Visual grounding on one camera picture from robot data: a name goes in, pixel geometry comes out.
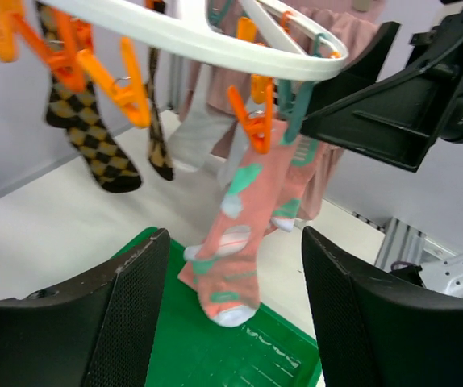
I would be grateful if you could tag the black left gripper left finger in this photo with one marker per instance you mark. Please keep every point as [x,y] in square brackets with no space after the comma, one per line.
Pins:
[94,329]

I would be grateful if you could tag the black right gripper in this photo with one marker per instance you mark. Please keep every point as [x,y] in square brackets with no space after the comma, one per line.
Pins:
[395,120]

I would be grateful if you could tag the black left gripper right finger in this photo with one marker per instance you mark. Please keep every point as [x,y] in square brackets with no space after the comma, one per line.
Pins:
[375,329]

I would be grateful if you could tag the pink patterned sock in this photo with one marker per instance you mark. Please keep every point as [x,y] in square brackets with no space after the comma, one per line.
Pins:
[223,269]
[307,177]

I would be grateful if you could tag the brown argyle sock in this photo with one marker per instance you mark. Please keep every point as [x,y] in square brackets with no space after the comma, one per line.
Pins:
[158,155]
[78,116]

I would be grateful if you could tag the white striped sock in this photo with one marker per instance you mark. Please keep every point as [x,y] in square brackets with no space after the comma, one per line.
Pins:
[192,143]

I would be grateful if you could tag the white round clip hanger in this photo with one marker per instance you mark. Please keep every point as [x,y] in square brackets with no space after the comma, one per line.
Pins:
[188,34]

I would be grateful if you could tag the green plastic tray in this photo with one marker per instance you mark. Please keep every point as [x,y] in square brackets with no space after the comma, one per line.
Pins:
[190,350]

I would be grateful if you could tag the teal clothes peg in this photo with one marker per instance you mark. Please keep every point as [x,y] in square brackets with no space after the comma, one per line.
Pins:
[300,72]

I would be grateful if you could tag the pink pleated skirt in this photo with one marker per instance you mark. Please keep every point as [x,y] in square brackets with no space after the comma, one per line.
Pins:
[235,54]

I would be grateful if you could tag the large orange clothes peg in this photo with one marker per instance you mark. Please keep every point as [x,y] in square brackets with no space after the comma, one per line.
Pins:
[127,93]

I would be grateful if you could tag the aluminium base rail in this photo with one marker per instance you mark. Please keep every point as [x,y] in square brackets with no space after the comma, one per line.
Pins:
[405,245]

